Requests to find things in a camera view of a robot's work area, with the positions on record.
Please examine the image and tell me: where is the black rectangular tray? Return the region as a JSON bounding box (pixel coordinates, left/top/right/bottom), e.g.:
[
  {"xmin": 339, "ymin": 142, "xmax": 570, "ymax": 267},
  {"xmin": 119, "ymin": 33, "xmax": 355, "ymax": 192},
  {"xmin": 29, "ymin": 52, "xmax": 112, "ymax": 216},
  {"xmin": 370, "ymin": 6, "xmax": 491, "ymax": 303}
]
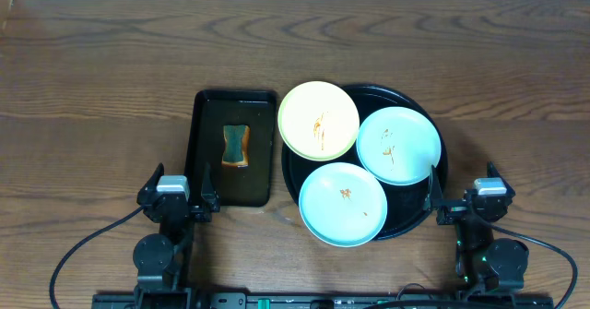
[{"xmin": 184, "ymin": 89, "xmax": 277, "ymax": 208}]

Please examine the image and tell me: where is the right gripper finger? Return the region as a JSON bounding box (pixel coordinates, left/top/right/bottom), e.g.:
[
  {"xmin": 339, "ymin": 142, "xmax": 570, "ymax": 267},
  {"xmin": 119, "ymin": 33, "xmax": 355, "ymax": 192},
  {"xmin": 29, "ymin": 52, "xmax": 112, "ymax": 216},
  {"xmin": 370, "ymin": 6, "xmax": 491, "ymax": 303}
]
[
  {"xmin": 423, "ymin": 166, "xmax": 443, "ymax": 211},
  {"xmin": 487, "ymin": 161, "xmax": 515, "ymax": 194}
]

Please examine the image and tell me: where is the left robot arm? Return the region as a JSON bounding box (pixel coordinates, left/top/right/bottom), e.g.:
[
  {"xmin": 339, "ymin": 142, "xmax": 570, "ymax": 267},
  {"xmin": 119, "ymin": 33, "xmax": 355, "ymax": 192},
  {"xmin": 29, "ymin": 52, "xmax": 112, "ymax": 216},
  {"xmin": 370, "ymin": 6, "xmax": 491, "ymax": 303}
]
[{"xmin": 133, "ymin": 164, "xmax": 220, "ymax": 309}]

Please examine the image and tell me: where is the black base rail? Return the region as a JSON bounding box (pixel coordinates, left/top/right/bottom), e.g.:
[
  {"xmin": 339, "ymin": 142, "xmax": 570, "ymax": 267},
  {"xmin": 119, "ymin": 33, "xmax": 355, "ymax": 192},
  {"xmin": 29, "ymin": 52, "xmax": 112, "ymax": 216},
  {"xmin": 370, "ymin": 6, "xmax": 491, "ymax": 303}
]
[{"xmin": 90, "ymin": 292, "xmax": 553, "ymax": 309}]

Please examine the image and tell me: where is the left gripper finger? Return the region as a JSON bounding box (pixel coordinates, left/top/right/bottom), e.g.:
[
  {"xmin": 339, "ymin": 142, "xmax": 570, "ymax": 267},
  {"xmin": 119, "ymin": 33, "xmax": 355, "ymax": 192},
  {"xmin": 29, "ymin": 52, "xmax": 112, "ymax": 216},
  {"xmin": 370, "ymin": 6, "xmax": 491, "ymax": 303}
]
[
  {"xmin": 137, "ymin": 163, "xmax": 164, "ymax": 196},
  {"xmin": 201, "ymin": 163, "xmax": 219, "ymax": 208}
]

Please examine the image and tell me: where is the light blue plate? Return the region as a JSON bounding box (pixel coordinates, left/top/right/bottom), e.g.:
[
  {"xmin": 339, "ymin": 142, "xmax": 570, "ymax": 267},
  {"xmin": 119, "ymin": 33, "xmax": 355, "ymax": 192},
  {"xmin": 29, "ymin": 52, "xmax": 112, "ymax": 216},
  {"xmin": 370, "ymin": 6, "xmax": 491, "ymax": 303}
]
[
  {"xmin": 299, "ymin": 162, "xmax": 388, "ymax": 248},
  {"xmin": 356, "ymin": 106, "xmax": 442, "ymax": 186}
]

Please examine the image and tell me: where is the black round tray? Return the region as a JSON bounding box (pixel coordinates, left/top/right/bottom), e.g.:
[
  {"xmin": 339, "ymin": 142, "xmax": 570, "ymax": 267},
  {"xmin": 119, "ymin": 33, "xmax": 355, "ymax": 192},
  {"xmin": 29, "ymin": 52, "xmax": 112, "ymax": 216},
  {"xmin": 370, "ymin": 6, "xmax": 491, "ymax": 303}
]
[{"xmin": 281, "ymin": 83, "xmax": 432, "ymax": 241}]

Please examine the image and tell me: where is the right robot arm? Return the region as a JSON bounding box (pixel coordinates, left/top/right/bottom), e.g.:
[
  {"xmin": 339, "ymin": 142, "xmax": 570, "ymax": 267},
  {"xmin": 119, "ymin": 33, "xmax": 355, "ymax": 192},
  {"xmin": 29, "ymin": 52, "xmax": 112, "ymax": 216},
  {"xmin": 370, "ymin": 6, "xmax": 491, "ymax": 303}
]
[{"xmin": 423, "ymin": 162, "xmax": 529, "ymax": 301}]

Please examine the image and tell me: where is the green and orange sponge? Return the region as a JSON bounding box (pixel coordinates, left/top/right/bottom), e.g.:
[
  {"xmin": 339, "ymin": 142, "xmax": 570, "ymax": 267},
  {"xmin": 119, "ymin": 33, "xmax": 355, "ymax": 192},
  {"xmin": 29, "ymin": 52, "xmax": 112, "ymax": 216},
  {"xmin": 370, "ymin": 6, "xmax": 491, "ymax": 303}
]
[{"xmin": 222, "ymin": 125, "xmax": 250, "ymax": 168}]

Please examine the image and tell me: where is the yellow plate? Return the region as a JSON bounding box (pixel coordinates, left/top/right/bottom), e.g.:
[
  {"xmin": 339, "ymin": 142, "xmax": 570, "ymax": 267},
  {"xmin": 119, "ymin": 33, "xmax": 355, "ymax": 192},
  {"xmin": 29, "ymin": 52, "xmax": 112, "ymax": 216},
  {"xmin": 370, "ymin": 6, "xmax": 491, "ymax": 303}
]
[{"xmin": 277, "ymin": 81, "xmax": 360, "ymax": 161}]

